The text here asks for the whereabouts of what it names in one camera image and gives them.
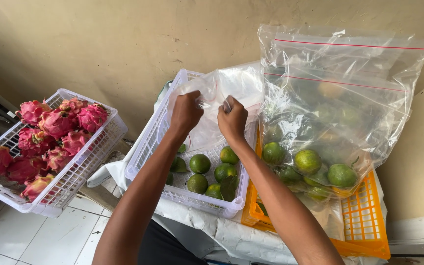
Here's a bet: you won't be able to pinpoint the person's right hand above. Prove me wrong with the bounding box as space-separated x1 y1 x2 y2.
217 96 249 146

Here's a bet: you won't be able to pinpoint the person's black shorts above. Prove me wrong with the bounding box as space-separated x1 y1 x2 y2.
137 220 209 265

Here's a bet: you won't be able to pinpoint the pile of pink dragon fruits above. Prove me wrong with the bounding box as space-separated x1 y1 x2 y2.
0 97 110 204

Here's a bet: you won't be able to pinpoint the large clear filled zip bag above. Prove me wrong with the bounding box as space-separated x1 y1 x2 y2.
258 24 424 177
260 72 413 201

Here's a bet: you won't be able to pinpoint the clear plastic zip bag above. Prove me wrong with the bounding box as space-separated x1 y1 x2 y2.
167 62 265 152

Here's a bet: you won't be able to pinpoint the white plastic basket with oranges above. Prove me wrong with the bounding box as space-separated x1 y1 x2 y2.
124 69 258 219

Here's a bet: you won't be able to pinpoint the white plastic basket with dragon fruits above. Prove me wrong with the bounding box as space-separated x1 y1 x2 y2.
0 88 129 218

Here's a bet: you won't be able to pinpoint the group of green oranges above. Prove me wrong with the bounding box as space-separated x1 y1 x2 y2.
262 142 360 202
165 143 240 201

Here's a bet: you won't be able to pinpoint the white table cover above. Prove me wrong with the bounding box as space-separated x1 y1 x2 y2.
87 160 388 265

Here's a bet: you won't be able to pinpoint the person's left hand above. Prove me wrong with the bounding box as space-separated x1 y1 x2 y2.
170 90 204 136

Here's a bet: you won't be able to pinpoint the orange plastic basket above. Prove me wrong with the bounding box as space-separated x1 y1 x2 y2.
241 127 391 260

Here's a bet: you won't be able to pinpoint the dark green leaf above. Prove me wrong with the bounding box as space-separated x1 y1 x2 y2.
220 175 239 202

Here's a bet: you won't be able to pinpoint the white and green container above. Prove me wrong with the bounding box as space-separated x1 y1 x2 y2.
154 80 173 113

